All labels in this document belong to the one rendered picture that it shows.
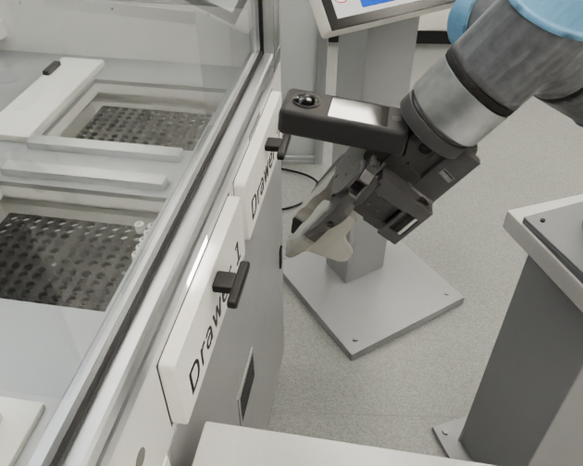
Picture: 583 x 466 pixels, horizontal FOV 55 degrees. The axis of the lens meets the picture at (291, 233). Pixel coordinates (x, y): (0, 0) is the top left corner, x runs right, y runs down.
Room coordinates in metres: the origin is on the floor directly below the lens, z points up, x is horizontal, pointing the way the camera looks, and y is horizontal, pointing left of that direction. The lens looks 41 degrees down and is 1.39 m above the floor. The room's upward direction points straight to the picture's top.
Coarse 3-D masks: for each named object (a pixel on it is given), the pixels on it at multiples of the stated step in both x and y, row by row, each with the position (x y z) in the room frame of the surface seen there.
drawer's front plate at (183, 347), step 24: (240, 216) 0.61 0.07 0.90; (216, 240) 0.53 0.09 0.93; (240, 240) 0.60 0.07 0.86; (216, 264) 0.49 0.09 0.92; (192, 288) 0.44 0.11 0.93; (192, 312) 0.41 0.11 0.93; (192, 336) 0.39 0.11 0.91; (216, 336) 0.46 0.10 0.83; (168, 360) 0.35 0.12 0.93; (192, 360) 0.38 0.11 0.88; (168, 384) 0.34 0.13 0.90; (168, 408) 0.34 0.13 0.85; (192, 408) 0.36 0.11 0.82
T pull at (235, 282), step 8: (240, 264) 0.50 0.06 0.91; (248, 264) 0.50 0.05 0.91; (224, 272) 0.49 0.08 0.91; (240, 272) 0.49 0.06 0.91; (248, 272) 0.50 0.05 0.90; (216, 280) 0.47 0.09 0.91; (224, 280) 0.47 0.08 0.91; (232, 280) 0.47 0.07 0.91; (240, 280) 0.47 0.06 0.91; (216, 288) 0.46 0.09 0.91; (224, 288) 0.46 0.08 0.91; (232, 288) 0.46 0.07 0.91; (240, 288) 0.46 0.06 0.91; (232, 296) 0.45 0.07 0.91; (240, 296) 0.45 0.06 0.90; (232, 304) 0.44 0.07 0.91
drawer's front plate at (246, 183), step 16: (272, 96) 0.91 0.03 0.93; (272, 112) 0.85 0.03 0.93; (256, 128) 0.80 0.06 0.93; (272, 128) 0.84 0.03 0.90; (256, 144) 0.75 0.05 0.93; (256, 160) 0.72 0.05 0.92; (272, 160) 0.84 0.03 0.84; (240, 176) 0.67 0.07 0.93; (256, 176) 0.72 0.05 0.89; (240, 192) 0.65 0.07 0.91; (256, 192) 0.71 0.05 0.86; (256, 208) 0.71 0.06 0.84
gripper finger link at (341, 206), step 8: (352, 184) 0.42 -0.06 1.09; (360, 184) 0.43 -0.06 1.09; (344, 192) 0.42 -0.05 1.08; (352, 192) 0.42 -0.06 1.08; (336, 200) 0.42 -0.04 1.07; (344, 200) 0.41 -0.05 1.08; (352, 200) 0.41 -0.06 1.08; (336, 208) 0.41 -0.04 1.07; (344, 208) 0.41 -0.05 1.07; (352, 208) 0.41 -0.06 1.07; (320, 216) 0.42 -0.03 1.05; (328, 216) 0.41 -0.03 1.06; (336, 216) 0.41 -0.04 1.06; (344, 216) 0.41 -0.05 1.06; (320, 224) 0.41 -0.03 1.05; (328, 224) 0.41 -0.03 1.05; (336, 224) 0.41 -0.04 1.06; (304, 232) 0.42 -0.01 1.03; (312, 232) 0.41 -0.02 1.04; (320, 232) 0.42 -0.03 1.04; (312, 240) 0.42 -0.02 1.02
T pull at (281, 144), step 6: (270, 138) 0.80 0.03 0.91; (276, 138) 0.80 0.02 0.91; (282, 138) 0.80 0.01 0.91; (288, 138) 0.80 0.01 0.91; (270, 144) 0.78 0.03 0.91; (276, 144) 0.78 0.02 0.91; (282, 144) 0.78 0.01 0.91; (288, 144) 0.79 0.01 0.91; (270, 150) 0.77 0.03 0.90; (276, 150) 0.77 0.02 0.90; (282, 150) 0.76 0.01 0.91; (282, 156) 0.75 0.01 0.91
